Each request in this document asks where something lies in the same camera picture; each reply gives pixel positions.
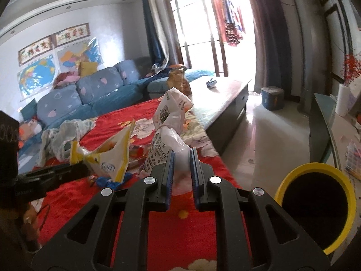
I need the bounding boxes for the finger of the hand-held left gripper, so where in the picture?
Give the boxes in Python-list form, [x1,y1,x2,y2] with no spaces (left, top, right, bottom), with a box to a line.
[42,162,91,193]

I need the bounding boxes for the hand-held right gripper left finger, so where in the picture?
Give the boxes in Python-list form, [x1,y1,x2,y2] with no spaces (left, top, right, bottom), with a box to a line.
[30,149,175,271]

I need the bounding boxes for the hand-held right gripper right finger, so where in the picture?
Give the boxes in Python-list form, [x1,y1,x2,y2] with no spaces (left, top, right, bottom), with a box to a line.
[190,147,331,271]

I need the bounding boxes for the red snack wrapper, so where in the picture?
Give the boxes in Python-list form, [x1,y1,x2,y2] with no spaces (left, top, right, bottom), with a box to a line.
[131,145,148,160]

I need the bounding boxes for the yellow and white plastic bag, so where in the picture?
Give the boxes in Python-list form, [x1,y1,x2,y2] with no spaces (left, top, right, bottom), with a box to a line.
[69,119,136,182]

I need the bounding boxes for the white printed plastic bag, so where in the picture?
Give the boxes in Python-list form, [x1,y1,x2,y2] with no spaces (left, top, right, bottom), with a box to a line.
[143,87,195,196]

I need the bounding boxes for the yellow bin with black inside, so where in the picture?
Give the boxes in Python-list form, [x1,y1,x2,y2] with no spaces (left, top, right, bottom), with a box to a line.
[274,162,357,255]

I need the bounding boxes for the person's left hand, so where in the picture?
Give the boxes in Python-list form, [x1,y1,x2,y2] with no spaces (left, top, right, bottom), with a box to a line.
[23,203,38,233]

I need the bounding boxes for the orange and white cloth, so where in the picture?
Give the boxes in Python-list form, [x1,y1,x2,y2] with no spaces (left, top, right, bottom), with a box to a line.
[18,120,43,150]

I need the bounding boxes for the crumpled translucent plastic bag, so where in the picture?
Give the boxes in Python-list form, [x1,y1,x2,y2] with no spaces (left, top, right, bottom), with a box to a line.
[37,119,95,167]

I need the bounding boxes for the small blue wrapper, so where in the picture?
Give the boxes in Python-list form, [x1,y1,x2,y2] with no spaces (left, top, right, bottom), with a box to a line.
[97,172,133,189]

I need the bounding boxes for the red floral blanket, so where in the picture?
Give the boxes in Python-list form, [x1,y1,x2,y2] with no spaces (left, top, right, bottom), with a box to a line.
[17,97,254,271]

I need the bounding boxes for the dark wooden coffee table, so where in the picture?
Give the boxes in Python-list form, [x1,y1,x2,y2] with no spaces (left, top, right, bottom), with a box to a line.
[183,77,253,156]

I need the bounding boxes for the world map poster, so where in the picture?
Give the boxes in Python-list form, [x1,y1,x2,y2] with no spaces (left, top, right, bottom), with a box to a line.
[17,58,61,100]

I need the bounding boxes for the blue patterned sofa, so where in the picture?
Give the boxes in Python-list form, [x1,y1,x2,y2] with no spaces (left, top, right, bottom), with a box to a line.
[17,59,215,159]

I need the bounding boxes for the pile of pink clothes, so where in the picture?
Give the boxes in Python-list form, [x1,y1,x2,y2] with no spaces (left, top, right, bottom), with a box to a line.
[53,72,81,88]

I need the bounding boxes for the orange snack bag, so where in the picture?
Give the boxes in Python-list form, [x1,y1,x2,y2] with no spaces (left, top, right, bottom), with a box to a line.
[166,65,191,95]

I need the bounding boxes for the yellow pillow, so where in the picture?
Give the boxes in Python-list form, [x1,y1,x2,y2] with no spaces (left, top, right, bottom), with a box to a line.
[79,61,98,77]

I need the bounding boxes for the blue storage box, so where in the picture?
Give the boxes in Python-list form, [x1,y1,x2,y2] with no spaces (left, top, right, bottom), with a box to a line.
[261,86,285,110]

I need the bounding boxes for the country map poster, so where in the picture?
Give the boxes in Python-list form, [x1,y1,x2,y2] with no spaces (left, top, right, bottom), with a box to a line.
[56,38,100,71]

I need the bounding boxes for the glass balcony door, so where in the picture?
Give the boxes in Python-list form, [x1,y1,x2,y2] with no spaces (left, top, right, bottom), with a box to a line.
[158,0,257,77]

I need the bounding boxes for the glass-topped cabinet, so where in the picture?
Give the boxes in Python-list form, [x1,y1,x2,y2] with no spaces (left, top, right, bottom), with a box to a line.
[309,93,361,181]

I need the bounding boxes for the blue curtain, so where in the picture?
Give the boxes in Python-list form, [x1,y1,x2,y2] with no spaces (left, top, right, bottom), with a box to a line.
[141,0,170,71]

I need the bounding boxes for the hanging colourful clothes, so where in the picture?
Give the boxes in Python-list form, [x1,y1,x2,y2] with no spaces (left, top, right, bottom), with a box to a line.
[213,0,246,47]

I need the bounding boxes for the dark curtain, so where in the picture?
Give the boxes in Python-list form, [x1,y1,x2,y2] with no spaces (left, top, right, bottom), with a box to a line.
[244,0,294,91]

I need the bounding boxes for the grey standing air conditioner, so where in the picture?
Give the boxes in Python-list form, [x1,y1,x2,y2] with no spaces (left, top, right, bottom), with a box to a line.
[282,0,328,113]

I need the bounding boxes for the colourful patterned box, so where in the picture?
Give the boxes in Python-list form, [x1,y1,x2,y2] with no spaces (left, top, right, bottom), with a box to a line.
[344,141,361,178]

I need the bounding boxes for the white paper towel roll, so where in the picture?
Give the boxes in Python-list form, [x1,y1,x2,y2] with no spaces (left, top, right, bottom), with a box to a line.
[336,85,352,117]

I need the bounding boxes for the red artificial flowers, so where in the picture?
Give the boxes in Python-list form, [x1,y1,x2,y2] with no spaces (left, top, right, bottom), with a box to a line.
[340,54,361,86]

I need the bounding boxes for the framed wall picture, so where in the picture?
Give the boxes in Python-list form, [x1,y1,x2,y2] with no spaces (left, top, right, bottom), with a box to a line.
[18,35,53,64]
[53,24,90,47]

